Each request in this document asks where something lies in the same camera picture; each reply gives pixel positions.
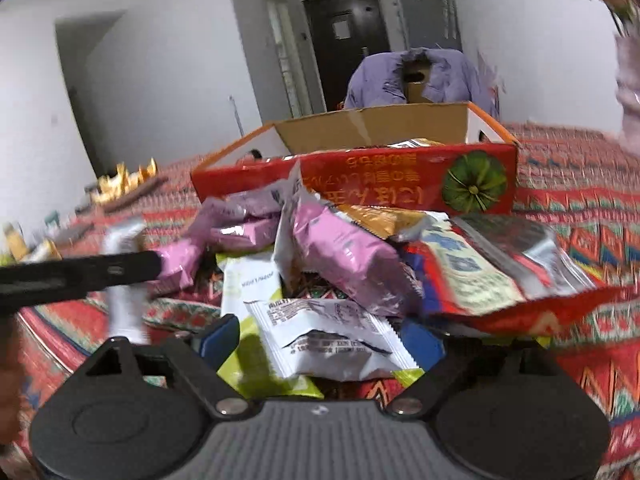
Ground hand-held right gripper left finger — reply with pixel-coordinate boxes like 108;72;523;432
84;313;252;418

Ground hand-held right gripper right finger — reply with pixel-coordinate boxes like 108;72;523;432
387;319;557;418

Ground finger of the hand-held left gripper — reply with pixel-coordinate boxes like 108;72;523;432
0;251;164;307

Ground silver white snack packet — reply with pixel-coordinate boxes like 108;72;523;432
101;217;152;347

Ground white and green snack packet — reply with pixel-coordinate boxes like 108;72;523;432
391;367;426;389
216;252;325;401

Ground blue and red snack packet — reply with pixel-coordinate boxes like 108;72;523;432
400;247;437;313

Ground white black-printed snack packet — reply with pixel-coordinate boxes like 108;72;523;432
244;297;419;380

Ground red cardboard box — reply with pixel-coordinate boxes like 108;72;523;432
191;101;521;217

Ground pink snack packet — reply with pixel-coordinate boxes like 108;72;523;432
148;236;207;297
274;160;418;317
189;186;297;233
207;214;282;254

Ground wooden tray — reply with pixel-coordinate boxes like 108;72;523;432
74;175;170;213

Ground red cream-label snack packet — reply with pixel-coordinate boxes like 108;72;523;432
406;224;527;322

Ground gold wrappers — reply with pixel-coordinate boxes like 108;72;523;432
96;158;159;204

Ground large red snack bag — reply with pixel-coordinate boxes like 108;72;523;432
425;284;622;337

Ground orange snack packet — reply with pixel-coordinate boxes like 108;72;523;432
338;204;437;242

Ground silver and red snack packet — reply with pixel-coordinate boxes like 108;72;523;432
451;214;599;302

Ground patterned red tablecloth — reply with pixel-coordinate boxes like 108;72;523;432
0;120;640;480

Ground brown chair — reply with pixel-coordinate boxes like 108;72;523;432
401;56;434;106

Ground purple jacket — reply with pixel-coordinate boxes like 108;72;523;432
344;47;502;112

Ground white glazed door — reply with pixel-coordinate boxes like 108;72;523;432
264;0;314;119

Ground dark door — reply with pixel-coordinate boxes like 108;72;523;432
302;0;392;114

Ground pale pink vase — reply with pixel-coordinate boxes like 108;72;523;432
614;34;640;147

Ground grey wall panel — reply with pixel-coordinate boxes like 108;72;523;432
394;0;464;54

